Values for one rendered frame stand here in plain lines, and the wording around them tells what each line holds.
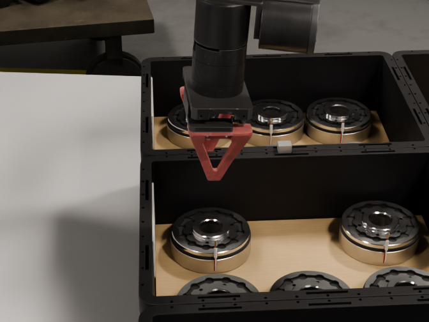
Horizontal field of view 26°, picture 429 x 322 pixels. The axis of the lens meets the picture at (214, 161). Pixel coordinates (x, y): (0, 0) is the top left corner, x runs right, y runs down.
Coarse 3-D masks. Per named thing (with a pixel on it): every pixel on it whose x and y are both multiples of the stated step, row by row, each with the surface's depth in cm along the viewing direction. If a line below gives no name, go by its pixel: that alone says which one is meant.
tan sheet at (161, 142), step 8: (304, 112) 153; (376, 112) 153; (160, 120) 151; (376, 120) 151; (160, 128) 148; (304, 128) 148; (376, 128) 148; (160, 136) 146; (304, 136) 146; (376, 136) 146; (384, 136) 146; (160, 144) 144; (168, 144) 144; (224, 144) 144; (248, 144) 144; (296, 144) 144; (304, 144) 144
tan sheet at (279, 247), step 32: (160, 224) 126; (256, 224) 126; (288, 224) 126; (320, 224) 126; (160, 256) 120; (256, 256) 120; (288, 256) 120; (320, 256) 120; (416, 256) 120; (160, 288) 115
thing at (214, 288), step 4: (208, 288) 109; (212, 288) 109; (216, 288) 109; (220, 288) 109; (224, 288) 109; (228, 288) 109; (232, 288) 109; (200, 292) 108; (204, 292) 108; (208, 292) 108; (212, 292) 109; (216, 292) 109; (220, 292) 109; (224, 292) 109; (228, 292) 109; (232, 292) 108; (236, 292) 108
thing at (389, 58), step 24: (144, 72) 143; (144, 96) 136; (408, 96) 136; (144, 120) 130; (144, 144) 125; (312, 144) 125; (336, 144) 125; (360, 144) 125; (384, 144) 125; (408, 144) 125
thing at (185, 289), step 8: (192, 280) 111; (200, 280) 111; (208, 280) 112; (216, 280) 111; (224, 280) 112; (232, 280) 111; (240, 280) 111; (184, 288) 110; (192, 288) 110; (200, 288) 110; (240, 288) 110; (248, 288) 110; (256, 288) 110
